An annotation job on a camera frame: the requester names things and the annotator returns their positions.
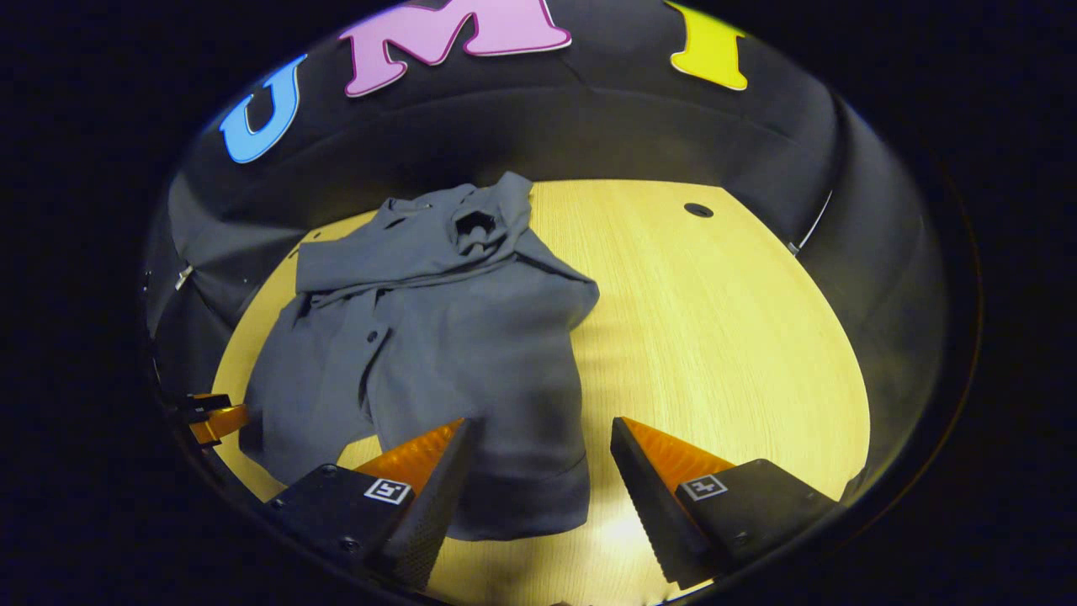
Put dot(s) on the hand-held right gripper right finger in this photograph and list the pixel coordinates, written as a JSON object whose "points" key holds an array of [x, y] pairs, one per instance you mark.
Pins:
{"points": [[652, 505]]}

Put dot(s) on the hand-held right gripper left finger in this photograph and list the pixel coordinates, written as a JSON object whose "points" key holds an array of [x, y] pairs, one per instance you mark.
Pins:
{"points": [[425, 513]]}

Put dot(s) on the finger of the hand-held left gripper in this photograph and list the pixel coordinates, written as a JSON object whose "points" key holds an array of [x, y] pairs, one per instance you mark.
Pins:
{"points": [[220, 423], [202, 402]]}

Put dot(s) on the grey button shirt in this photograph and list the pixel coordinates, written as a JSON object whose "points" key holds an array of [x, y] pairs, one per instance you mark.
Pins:
{"points": [[471, 362]]}

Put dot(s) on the small metal clip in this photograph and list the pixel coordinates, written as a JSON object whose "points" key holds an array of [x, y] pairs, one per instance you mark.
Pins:
{"points": [[183, 277]]}

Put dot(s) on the black backdrop cloth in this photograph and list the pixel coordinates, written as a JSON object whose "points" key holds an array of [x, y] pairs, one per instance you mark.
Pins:
{"points": [[589, 126]]}

